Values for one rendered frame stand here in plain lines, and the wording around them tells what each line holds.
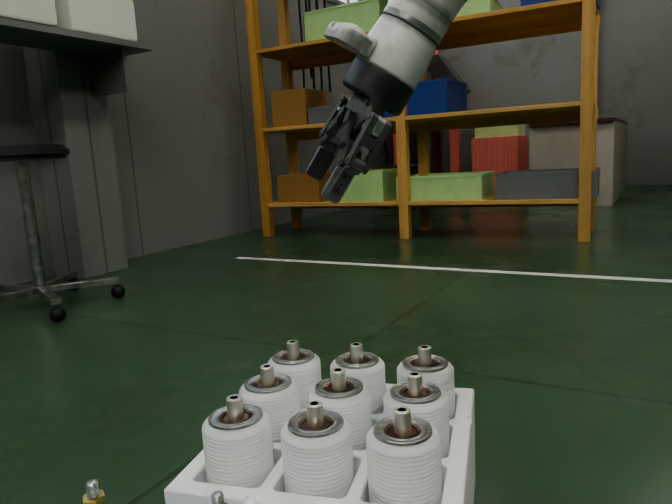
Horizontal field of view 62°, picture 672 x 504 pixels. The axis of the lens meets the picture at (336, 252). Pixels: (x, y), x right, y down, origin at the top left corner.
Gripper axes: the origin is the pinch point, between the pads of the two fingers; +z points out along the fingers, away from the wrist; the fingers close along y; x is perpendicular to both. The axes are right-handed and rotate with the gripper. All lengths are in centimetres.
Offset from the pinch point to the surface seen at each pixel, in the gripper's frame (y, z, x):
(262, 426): -0.5, 33.4, -9.6
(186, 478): -0.6, 44.9, -3.8
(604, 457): 8, 24, -80
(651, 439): 11, 17, -92
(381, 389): 12.6, 28.8, -31.7
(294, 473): -7.0, 34.2, -13.9
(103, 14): 262, 16, 57
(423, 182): 289, 13, -159
